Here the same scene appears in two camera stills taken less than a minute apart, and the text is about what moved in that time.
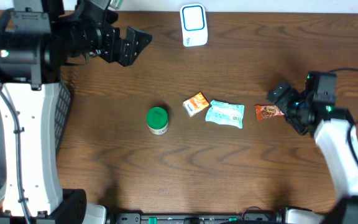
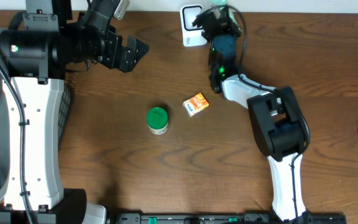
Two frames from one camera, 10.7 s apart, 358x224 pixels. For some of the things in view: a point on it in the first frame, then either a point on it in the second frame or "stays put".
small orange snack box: (196, 104) stays put
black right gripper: (289, 94) -> (227, 23)
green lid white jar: (157, 120) stays put
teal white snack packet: (225, 113) -> (219, 2)
